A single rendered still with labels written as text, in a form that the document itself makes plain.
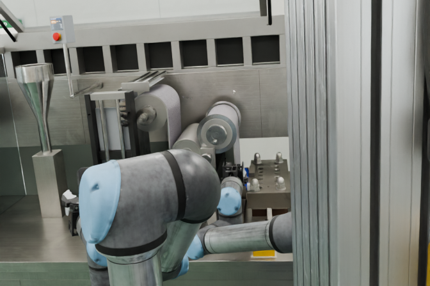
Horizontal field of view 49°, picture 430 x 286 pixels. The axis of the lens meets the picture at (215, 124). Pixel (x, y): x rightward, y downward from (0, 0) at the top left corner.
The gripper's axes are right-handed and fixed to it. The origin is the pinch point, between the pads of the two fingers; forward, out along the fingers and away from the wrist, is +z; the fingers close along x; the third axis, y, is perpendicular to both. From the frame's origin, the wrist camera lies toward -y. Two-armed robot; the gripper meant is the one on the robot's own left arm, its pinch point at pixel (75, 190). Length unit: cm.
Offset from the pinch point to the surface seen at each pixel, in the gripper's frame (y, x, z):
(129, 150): -2.6, 24.4, 31.4
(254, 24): -50, 80, 44
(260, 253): 25, 57, -6
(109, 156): 0.0, 18.4, 35.4
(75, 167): 18, 17, 91
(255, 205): 17, 67, 14
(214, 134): -9, 53, 23
